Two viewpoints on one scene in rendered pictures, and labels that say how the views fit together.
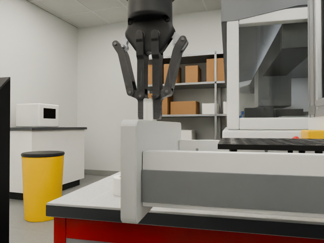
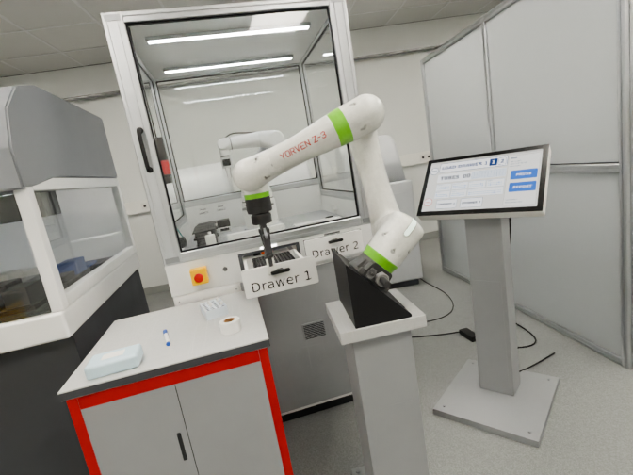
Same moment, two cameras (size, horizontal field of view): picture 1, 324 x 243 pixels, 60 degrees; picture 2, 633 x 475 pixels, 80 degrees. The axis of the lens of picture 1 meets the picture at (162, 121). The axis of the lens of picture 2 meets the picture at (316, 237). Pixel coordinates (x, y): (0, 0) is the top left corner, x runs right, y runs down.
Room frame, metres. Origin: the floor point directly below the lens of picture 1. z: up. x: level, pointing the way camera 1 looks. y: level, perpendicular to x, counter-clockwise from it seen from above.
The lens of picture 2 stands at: (0.88, 1.36, 1.28)
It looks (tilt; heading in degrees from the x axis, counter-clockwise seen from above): 11 degrees down; 245
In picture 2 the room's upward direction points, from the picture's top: 10 degrees counter-clockwise
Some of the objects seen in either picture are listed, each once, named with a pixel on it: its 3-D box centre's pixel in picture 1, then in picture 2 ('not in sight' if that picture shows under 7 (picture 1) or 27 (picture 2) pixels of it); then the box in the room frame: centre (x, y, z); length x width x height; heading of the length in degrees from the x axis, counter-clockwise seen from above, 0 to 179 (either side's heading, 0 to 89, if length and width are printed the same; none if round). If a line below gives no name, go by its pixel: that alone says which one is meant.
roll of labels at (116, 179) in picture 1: (127, 184); (230, 325); (0.67, 0.08, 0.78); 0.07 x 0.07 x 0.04
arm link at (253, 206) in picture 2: not in sight; (257, 205); (0.47, 0.02, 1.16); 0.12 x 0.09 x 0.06; 167
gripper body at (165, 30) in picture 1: (150, 26); (263, 225); (0.47, 0.02, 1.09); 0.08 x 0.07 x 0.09; 77
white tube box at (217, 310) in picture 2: not in sight; (213, 308); (0.69, -0.15, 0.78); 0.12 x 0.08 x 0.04; 91
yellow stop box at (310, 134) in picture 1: (313, 144); (199, 275); (0.69, -0.37, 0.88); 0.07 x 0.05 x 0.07; 167
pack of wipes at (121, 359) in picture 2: not in sight; (115, 360); (1.04, 0.06, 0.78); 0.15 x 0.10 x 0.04; 170
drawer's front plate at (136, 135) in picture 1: (160, 156); (281, 276); (0.43, 0.00, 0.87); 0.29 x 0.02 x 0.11; 167
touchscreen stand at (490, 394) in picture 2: not in sight; (489, 302); (-0.50, 0.17, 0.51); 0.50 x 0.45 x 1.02; 23
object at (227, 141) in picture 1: (226, 142); not in sight; (0.41, -0.09, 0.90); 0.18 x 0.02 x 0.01; 167
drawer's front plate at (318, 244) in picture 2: not in sight; (334, 246); (0.05, -0.24, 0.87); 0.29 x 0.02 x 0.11; 167
